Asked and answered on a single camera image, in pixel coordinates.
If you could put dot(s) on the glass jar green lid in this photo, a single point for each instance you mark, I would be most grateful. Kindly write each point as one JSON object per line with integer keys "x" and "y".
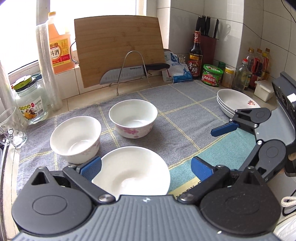
{"x": 31, "y": 99}

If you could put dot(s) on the yellow lid spice jar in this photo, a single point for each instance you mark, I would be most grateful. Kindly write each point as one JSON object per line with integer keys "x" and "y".
{"x": 228, "y": 77}

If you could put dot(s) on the bamboo cutting board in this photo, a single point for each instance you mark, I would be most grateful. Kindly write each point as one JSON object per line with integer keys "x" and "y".
{"x": 109, "y": 42}

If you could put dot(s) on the tall plastic wrap roll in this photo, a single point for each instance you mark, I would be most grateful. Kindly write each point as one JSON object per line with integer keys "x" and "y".
{"x": 46, "y": 68}

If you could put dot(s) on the blue white salt bag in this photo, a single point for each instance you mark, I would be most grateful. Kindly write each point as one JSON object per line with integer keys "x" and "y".
{"x": 177, "y": 72}

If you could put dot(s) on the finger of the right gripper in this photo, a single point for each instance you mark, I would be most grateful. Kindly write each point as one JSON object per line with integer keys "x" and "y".
{"x": 246, "y": 119}
{"x": 268, "y": 158}

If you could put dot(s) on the green cap small jar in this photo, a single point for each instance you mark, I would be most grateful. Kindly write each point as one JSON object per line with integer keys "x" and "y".
{"x": 222, "y": 65}

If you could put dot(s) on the short plastic wrap roll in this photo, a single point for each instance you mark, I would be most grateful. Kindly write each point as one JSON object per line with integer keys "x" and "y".
{"x": 6, "y": 90}

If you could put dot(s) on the dark sauce bottle red label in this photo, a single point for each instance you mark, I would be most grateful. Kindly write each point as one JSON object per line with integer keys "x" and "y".
{"x": 255, "y": 67}

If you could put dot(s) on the grey blue checked mat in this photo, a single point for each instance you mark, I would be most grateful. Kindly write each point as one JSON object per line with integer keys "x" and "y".
{"x": 174, "y": 121}

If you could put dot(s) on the white plastic container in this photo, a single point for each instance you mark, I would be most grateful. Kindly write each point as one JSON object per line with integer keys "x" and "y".
{"x": 264, "y": 90}

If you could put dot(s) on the white bowl faint flowers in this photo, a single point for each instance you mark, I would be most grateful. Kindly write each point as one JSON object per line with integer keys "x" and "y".
{"x": 77, "y": 139}

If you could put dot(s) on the clear glass bottle red cap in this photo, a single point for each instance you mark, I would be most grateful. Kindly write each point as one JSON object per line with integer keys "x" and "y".
{"x": 241, "y": 76}

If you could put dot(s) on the orange cooking wine jug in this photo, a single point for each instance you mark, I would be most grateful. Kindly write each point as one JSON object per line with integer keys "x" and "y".
{"x": 59, "y": 42}

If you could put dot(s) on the green lid sauce jar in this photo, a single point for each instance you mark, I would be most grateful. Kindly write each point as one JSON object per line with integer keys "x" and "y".
{"x": 211, "y": 75}

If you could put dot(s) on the white plate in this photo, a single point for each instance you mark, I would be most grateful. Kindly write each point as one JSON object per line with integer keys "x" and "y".
{"x": 234, "y": 100}
{"x": 225, "y": 110}

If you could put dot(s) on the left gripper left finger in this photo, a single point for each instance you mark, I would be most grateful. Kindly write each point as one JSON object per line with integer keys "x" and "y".
{"x": 82, "y": 175}

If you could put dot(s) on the kitchen knife black handle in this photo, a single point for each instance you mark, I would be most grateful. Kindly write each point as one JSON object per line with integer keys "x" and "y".
{"x": 111, "y": 76}

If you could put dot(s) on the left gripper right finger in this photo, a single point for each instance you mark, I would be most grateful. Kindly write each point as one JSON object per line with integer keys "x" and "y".
{"x": 211, "y": 177}

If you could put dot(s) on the white bowl pink flowers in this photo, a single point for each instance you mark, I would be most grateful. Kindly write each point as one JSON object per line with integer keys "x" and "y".
{"x": 133, "y": 118}

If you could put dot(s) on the metal wire board stand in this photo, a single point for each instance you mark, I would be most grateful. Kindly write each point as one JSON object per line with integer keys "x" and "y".
{"x": 132, "y": 68}

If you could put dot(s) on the plain white bowl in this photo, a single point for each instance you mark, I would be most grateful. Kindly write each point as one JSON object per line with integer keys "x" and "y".
{"x": 135, "y": 171}

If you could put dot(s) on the dark vinegar bottle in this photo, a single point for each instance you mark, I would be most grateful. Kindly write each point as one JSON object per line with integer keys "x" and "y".
{"x": 195, "y": 56}

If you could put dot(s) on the clear glass mug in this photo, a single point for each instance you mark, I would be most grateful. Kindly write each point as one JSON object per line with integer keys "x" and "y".
{"x": 12, "y": 130}

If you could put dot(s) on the dark red knife block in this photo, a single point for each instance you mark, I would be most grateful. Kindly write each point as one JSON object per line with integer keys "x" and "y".
{"x": 208, "y": 44}

